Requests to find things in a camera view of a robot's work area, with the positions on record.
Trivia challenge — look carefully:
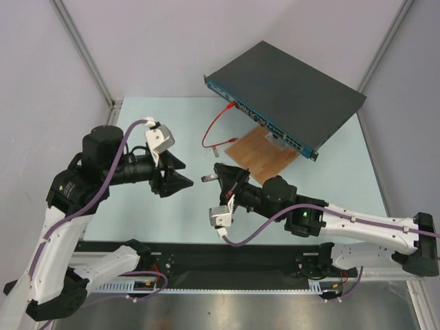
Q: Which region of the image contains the aluminium frame post left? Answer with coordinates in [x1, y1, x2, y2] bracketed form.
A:
[49, 0, 123, 111]

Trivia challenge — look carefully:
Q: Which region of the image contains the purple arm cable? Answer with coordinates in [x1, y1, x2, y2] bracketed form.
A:
[26, 120, 169, 330]
[217, 203, 440, 248]

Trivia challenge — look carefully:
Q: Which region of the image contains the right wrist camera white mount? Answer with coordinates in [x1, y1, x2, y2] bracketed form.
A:
[208, 195, 235, 227]

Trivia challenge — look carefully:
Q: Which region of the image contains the silver transceiver plug module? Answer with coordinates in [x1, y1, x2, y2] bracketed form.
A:
[201, 174, 218, 182]

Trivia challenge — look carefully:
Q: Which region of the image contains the aluminium frame post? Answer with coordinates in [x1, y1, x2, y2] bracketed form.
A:
[49, 0, 123, 111]
[357, 0, 417, 94]

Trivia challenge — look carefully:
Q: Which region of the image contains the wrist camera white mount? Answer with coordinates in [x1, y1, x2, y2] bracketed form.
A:
[144, 117, 175, 168]
[208, 195, 235, 227]

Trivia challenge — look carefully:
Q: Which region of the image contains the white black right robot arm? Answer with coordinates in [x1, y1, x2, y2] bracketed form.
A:
[209, 163, 439, 277]

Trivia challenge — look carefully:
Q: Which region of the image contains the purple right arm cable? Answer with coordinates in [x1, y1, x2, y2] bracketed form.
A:
[217, 203, 440, 248]

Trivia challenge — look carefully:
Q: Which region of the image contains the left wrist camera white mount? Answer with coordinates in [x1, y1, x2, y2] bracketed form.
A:
[144, 117, 175, 168]

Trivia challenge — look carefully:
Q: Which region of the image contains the red ethernet cable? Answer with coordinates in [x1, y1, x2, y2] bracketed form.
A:
[201, 101, 239, 149]

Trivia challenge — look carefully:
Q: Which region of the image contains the grey slotted cable duct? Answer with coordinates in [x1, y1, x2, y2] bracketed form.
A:
[93, 278, 342, 296]

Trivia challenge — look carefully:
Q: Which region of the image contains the wooden base board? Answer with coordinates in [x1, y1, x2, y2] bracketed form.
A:
[225, 126, 300, 184]

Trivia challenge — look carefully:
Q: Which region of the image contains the blue black network switch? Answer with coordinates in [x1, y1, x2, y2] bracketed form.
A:
[204, 41, 366, 161]

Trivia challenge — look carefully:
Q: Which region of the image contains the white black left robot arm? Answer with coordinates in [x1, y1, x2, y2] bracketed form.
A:
[1, 119, 193, 329]

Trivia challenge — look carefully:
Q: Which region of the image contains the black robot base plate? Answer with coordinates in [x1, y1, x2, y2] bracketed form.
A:
[75, 240, 375, 290]

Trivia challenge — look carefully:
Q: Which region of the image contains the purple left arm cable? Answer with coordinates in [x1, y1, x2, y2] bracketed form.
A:
[26, 120, 169, 330]

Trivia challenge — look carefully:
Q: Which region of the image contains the small silver transceiver near cable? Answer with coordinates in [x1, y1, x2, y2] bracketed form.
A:
[212, 146, 219, 158]

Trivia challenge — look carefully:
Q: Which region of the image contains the aluminium frame post right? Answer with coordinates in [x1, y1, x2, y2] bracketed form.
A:
[357, 0, 417, 94]

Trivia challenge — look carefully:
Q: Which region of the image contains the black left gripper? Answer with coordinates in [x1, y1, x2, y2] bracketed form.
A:
[103, 148, 193, 197]

